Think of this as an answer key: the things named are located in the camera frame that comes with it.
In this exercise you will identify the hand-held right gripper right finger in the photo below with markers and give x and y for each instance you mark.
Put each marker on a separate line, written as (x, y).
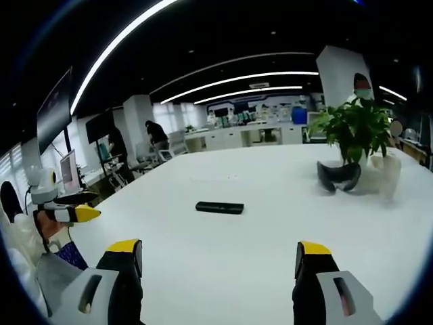
(313, 271)

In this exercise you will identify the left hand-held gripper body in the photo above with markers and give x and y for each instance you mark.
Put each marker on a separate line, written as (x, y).
(42, 186)

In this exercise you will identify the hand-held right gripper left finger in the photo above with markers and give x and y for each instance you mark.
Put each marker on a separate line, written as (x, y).
(113, 271)

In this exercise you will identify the black remote control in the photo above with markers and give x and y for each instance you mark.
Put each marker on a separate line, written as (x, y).
(220, 207)

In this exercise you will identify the person's left hand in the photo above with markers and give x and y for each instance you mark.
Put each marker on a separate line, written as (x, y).
(52, 230)

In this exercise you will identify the white desktop monitor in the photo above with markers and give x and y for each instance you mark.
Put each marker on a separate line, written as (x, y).
(70, 169)

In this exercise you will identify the black office chair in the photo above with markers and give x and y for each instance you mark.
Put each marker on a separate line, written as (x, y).
(10, 199)

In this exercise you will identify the blue patterned cloth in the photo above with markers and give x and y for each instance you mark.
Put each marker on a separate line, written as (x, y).
(72, 255)

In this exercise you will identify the black screen on stand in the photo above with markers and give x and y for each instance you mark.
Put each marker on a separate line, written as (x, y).
(98, 128)

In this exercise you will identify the large hanging black screen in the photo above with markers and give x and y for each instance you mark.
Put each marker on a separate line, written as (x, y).
(54, 111)

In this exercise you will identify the black headset goggles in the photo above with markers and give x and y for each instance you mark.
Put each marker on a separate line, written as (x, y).
(338, 176)

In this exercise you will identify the white office chair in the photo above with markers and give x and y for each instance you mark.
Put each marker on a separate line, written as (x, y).
(176, 142)

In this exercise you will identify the translucent plastic bag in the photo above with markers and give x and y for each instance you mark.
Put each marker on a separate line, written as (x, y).
(387, 176)

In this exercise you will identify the green potted plant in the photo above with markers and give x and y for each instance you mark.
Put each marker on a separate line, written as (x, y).
(355, 128)

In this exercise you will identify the white counter cabinets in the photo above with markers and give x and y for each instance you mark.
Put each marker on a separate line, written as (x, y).
(250, 133)

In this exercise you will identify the long ceiling light strip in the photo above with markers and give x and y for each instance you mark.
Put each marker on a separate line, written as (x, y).
(111, 50)

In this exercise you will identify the blue bin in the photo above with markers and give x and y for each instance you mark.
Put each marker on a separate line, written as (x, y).
(299, 115)

